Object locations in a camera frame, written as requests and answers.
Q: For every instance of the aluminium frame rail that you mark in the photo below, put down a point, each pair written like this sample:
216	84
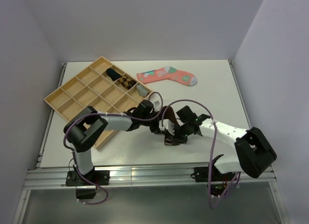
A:
120	176

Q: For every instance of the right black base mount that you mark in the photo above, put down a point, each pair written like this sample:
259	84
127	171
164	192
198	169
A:
218	180

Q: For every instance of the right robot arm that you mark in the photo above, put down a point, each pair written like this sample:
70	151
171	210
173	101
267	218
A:
250	152

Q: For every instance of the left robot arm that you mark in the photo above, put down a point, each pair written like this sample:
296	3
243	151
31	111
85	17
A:
82	132

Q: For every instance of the brown striped sock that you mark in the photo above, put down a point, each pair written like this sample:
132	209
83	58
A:
168	113

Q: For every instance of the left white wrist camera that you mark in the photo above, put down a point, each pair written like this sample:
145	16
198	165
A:
157	105

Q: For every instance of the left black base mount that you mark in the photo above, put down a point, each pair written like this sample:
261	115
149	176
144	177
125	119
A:
98	177

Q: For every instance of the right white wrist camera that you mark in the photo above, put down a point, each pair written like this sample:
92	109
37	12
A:
166	126

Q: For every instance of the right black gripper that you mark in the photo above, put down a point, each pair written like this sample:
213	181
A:
184	140

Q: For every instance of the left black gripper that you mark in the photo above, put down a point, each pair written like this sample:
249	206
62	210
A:
155	129

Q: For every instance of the dark blue rolled sock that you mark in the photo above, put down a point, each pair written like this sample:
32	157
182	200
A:
113	74

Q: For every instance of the wooden compartment tray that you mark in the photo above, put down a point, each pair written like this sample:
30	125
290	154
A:
93	87

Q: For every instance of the grey sock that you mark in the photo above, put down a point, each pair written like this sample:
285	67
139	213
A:
142	91

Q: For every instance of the pink patterned sock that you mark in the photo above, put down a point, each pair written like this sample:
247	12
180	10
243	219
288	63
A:
167	73

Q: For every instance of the brown argyle rolled sock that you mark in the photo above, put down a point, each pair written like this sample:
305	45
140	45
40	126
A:
126	82

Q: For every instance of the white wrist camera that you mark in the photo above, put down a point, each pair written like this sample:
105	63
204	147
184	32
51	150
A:
157	105
166	126

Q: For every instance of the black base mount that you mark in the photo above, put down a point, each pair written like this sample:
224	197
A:
218	180
98	177

